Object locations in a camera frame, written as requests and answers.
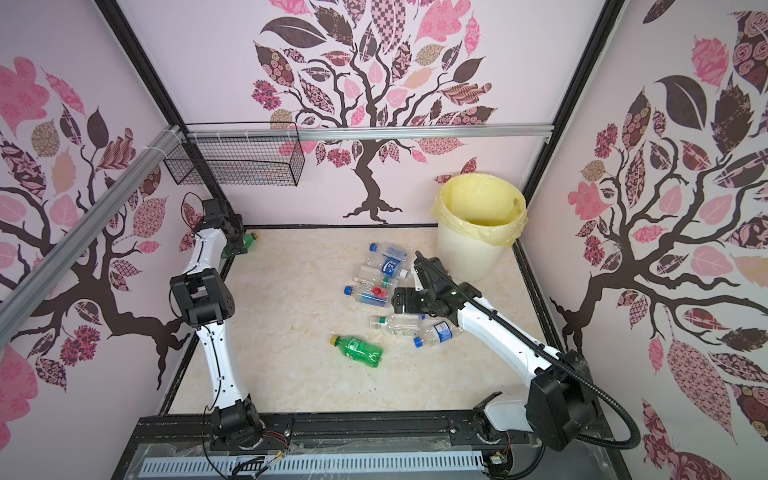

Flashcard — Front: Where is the black base frame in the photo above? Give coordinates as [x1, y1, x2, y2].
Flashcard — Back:
[110, 410, 630, 479]

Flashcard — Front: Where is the black corrugated cable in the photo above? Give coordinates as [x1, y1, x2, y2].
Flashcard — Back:
[415, 250, 642, 480]

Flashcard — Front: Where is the aluminium rail back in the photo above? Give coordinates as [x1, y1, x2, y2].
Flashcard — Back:
[186, 123, 554, 142]

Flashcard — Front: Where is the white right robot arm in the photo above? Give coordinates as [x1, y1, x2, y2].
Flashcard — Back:
[391, 253, 598, 451]

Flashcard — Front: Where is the white vent strip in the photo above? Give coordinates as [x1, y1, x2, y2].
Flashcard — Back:
[134, 451, 484, 479]

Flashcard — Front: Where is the small bottle blue cap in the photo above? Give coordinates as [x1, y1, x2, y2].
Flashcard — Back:
[413, 320, 463, 348]

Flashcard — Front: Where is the aluminium rail left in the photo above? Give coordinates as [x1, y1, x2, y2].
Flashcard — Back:
[1, 125, 184, 345]

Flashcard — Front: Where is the green soda bottle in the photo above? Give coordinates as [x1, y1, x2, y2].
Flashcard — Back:
[243, 232, 258, 250]
[330, 335, 383, 368]

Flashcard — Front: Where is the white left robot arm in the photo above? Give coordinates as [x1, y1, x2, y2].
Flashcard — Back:
[169, 198, 264, 449]

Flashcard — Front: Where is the cream bin yellow bag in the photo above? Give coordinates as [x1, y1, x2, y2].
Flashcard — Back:
[430, 173, 527, 282]

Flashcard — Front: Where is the aluminium rail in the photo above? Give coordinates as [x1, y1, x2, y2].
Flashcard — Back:
[186, 123, 554, 142]
[1, 125, 184, 345]

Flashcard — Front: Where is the clear bottle pale blue label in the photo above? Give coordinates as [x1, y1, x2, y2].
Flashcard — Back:
[368, 242, 408, 275]

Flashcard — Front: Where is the blue white label bottle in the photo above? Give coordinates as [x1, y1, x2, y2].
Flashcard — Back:
[354, 257, 409, 286]

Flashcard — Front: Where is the Fiji bottle red flower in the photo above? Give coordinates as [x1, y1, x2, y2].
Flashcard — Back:
[343, 284, 391, 308]

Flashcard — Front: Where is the black wire basket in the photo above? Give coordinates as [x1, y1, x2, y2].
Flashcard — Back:
[164, 120, 305, 187]

